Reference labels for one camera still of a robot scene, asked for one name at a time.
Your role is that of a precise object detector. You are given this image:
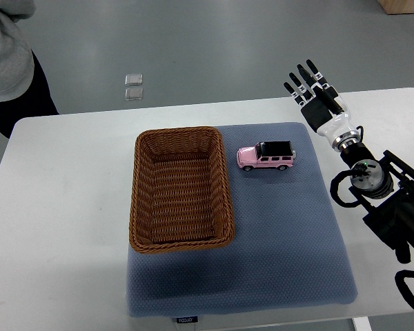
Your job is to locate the person in grey hoodie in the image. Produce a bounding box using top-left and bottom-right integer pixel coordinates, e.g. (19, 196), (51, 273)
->
(0, 1), (59, 138)

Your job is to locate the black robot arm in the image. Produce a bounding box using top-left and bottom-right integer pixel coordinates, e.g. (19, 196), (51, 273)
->
(284, 60), (414, 264)

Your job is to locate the upper metal floor plate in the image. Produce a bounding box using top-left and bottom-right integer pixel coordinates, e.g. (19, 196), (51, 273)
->
(125, 74), (143, 86)

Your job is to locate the lower metal floor plate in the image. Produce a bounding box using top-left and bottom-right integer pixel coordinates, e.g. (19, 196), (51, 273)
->
(125, 88), (144, 101)

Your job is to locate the black cable loop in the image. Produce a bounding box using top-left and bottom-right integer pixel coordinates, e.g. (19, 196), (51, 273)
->
(329, 170), (363, 208)

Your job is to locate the brown wicker basket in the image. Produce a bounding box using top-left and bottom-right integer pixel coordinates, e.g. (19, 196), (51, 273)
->
(129, 126), (235, 254)

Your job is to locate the blue grey cushion mat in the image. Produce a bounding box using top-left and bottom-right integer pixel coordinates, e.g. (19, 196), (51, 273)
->
(127, 123), (357, 317)

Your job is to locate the metal floor plate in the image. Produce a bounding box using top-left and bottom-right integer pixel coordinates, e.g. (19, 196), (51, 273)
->
(125, 74), (143, 86)
(125, 88), (144, 101)

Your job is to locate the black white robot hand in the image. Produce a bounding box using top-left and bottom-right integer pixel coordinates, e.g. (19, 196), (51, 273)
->
(284, 59), (359, 151)

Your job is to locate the pink toy car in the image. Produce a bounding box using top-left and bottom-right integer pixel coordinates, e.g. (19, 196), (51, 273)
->
(236, 141), (296, 171)

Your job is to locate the wooden furniture corner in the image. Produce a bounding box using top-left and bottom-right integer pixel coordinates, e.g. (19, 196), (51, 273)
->
(378, 0), (414, 14)

